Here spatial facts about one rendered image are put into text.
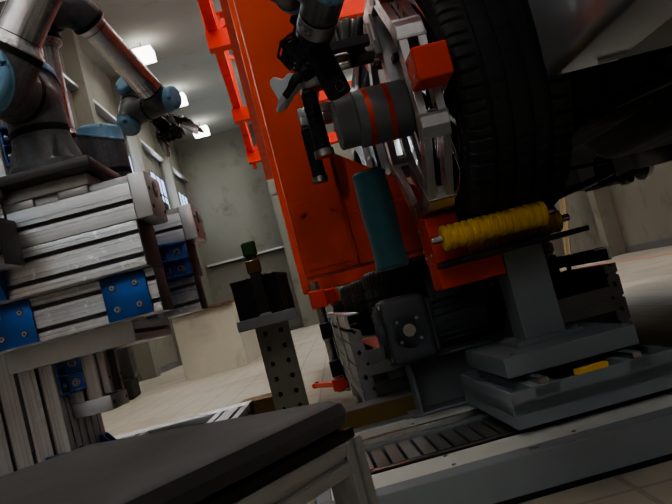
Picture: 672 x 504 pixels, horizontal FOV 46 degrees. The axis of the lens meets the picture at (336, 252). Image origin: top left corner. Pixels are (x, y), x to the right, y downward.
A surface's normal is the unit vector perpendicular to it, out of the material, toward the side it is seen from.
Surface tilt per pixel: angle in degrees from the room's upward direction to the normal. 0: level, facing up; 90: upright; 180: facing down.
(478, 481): 90
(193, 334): 90
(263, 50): 90
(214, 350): 90
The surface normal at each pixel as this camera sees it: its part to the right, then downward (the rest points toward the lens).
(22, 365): 0.00, -0.07
